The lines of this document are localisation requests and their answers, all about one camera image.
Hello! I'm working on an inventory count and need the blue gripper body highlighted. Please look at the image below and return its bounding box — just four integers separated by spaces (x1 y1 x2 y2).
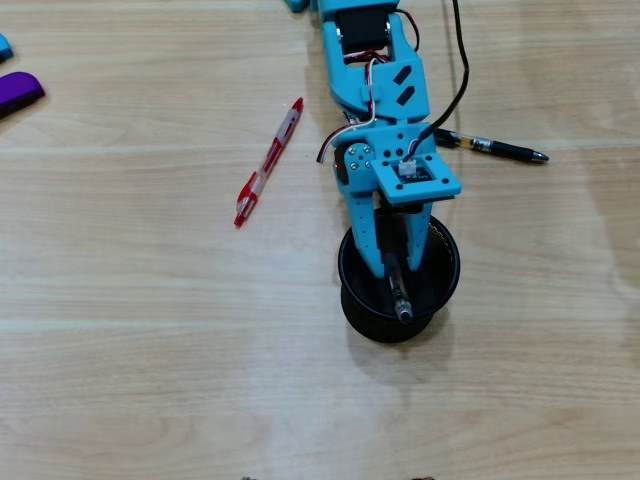
332 122 437 197

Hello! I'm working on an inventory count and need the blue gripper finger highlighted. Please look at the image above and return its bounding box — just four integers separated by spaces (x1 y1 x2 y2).
343 191 387 279
406 199 434 271

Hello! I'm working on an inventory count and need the clear pen with grey grip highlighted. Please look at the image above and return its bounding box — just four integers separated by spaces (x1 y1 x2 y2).
382 252 414 324

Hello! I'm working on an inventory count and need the red retractable pen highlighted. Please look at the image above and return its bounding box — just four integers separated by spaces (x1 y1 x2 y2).
233 97 305 229

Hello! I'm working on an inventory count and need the black pen with yellow band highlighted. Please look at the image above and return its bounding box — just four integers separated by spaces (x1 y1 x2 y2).
433 128 550 165

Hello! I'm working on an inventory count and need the black mesh pen holder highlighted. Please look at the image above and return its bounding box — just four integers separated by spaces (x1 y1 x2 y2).
337 213 461 345

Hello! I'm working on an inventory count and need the purple plastic object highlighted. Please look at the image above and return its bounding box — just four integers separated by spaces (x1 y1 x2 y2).
0 72 47 121

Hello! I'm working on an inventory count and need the red white black servo wire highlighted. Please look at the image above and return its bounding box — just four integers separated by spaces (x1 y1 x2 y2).
316 49 396 164

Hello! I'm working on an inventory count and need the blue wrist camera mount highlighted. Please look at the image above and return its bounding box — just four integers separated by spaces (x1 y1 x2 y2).
372 152 463 207

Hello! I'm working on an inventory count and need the black camera cable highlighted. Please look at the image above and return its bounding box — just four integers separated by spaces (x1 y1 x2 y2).
409 0 471 162

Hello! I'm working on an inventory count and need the red black arm wire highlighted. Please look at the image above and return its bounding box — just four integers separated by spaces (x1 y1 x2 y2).
398 9 421 52

